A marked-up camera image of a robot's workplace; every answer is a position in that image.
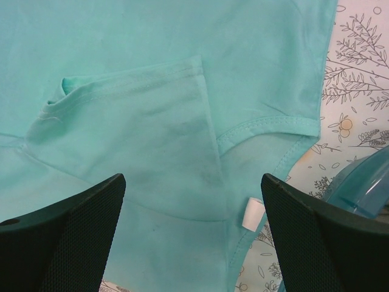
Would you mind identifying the white garment label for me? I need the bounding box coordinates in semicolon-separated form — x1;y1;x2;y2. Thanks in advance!
242;197;265;232

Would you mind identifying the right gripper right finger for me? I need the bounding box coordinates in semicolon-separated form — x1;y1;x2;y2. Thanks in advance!
261;173;388;291

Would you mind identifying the floral table cloth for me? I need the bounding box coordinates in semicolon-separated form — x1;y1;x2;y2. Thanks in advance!
105;1;388;291

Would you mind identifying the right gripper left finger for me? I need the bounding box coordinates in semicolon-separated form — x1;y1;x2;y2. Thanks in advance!
1;174;126;291

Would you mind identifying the teal t shirt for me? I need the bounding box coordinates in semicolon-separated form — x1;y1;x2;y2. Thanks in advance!
1;1;337;291

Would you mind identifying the blue transparent plastic basket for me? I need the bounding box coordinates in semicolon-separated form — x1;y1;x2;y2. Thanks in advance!
322;147;388;219

